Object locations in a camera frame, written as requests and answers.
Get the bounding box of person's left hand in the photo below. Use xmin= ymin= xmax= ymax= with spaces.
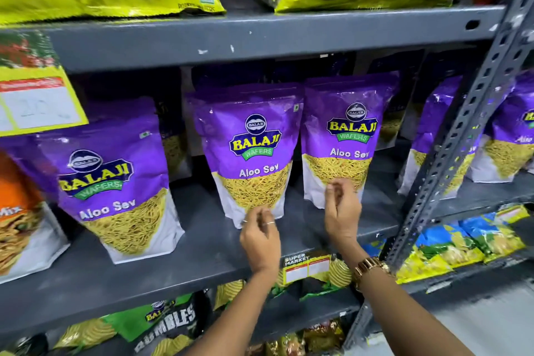
xmin=239 ymin=206 xmax=282 ymax=275

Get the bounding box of person's right hand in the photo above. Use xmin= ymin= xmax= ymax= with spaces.
xmin=324 ymin=178 xmax=363 ymax=250

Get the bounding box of purple noodle snack packet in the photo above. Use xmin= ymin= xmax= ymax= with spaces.
xmin=301 ymin=71 xmax=401 ymax=209
xmin=186 ymin=84 xmax=305 ymax=229

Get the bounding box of person's left forearm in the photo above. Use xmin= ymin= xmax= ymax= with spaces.
xmin=184 ymin=269 xmax=279 ymax=356

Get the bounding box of person's right forearm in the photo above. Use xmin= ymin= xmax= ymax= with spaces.
xmin=340 ymin=243 xmax=477 ymax=356

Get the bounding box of small yellow price label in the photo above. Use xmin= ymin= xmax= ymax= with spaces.
xmin=283 ymin=253 xmax=333 ymax=286

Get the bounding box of gold wrist watch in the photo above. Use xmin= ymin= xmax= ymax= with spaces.
xmin=352 ymin=256 xmax=393 ymax=292

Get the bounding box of blue yellow snack packet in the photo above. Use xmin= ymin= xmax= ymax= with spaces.
xmin=395 ymin=222 xmax=485 ymax=285
xmin=459 ymin=205 xmax=531 ymax=263

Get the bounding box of brown clear snack packet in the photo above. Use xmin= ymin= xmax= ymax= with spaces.
xmin=246 ymin=318 xmax=347 ymax=356

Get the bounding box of green black snack packet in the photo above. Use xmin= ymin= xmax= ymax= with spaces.
xmin=103 ymin=292 xmax=202 ymax=356

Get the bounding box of row of purple packets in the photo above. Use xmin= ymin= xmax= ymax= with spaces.
xmin=0 ymin=51 xmax=534 ymax=265

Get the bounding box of grey metal shelf rack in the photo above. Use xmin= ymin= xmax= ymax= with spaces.
xmin=0 ymin=0 xmax=534 ymax=356

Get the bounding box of orange mix snack packet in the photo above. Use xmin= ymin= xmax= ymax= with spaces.
xmin=0 ymin=151 xmax=71 ymax=285

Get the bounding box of yellow hanging price tag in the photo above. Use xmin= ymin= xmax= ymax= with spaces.
xmin=0 ymin=30 xmax=89 ymax=138

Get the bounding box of grey perforated upright post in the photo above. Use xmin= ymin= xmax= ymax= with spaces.
xmin=343 ymin=0 xmax=534 ymax=350

